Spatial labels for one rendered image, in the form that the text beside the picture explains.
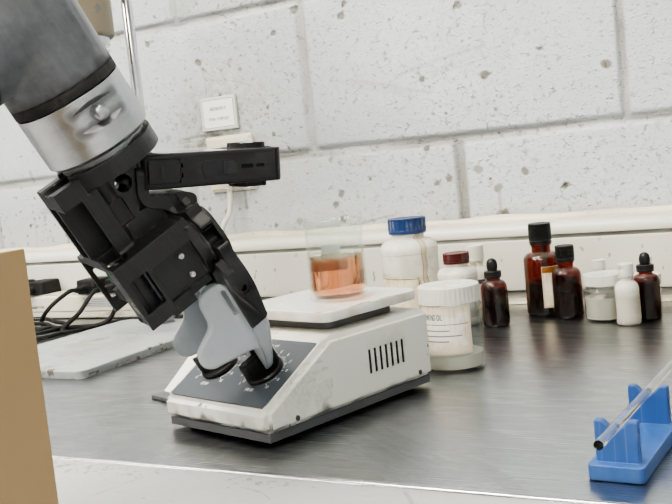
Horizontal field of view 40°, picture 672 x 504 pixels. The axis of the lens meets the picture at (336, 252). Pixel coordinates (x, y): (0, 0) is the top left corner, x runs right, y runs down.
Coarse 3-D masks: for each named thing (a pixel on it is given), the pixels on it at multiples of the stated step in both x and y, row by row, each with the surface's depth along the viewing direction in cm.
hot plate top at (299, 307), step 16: (368, 288) 84; (384, 288) 83; (400, 288) 82; (272, 304) 81; (288, 304) 80; (304, 304) 79; (320, 304) 78; (336, 304) 77; (352, 304) 76; (368, 304) 76; (384, 304) 78; (288, 320) 76; (304, 320) 75; (320, 320) 74; (336, 320) 74
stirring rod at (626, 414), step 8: (664, 368) 66; (656, 376) 64; (664, 376) 65; (648, 384) 62; (656, 384) 63; (640, 392) 61; (648, 392) 61; (640, 400) 59; (632, 408) 57; (624, 416) 56; (616, 424) 54; (608, 432) 53; (616, 432) 54; (600, 440) 52; (608, 440) 52; (600, 448) 52
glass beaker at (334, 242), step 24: (336, 216) 82; (360, 216) 77; (312, 240) 78; (336, 240) 77; (360, 240) 78; (312, 264) 78; (336, 264) 77; (360, 264) 78; (312, 288) 79; (336, 288) 77; (360, 288) 78
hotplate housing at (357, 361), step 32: (352, 320) 78; (384, 320) 78; (416, 320) 80; (320, 352) 72; (352, 352) 74; (384, 352) 77; (416, 352) 80; (288, 384) 70; (320, 384) 72; (352, 384) 74; (384, 384) 77; (416, 384) 81; (192, 416) 74; (224, 416) 71; (256, 416) 69; (288, 416) 69; (320, 416) 72
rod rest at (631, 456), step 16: (656, 400) 61; (640, 416) 62; (656, 416) 61; (624, 432) 55; (640, 432) 60; (656, 432) 60; (608, 448) 55; (624, 448) 55; (640, 448) 55; (656, 448) 57; (592, 464) 55; (608, 464) 55; (624, 464) 55; (640, 464) 54; (656, 464) 56; (608, 480) 55; (624, 480) 54; (640, 480) 54
